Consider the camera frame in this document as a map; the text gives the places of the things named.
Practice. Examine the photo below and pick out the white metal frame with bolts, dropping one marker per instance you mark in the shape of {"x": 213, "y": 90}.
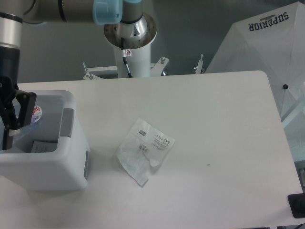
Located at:
{"x": 157, "y": 69}

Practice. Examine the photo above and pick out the white plastic trash can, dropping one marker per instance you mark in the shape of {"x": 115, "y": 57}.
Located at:
{"x": 52, "y": 153}

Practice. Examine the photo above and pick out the clear plastic water bottle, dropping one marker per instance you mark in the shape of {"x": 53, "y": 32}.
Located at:
{"x": 36, "y": 121}

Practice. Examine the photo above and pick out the grey paper in trash can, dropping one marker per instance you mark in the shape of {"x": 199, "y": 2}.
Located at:
{"x": 43, "y": 147}

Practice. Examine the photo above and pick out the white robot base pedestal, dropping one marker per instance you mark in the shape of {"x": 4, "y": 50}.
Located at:
{"x": 131, "y": 44}

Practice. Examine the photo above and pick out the white superior umbrella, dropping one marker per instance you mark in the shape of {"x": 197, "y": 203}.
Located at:
{"x": 272, "y": 42}

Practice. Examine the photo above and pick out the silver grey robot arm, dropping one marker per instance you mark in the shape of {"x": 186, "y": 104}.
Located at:
{"x": 13, "y": 13}

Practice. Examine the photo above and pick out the black device at table edge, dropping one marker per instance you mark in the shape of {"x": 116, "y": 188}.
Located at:
{"x": 297, "y": 205}

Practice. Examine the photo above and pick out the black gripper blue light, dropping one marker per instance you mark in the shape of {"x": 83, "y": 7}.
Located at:
{"x": 16, "y": 105}

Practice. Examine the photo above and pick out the clear plastic bag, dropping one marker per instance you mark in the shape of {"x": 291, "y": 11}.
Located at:
{"x": 143, "y": 147}

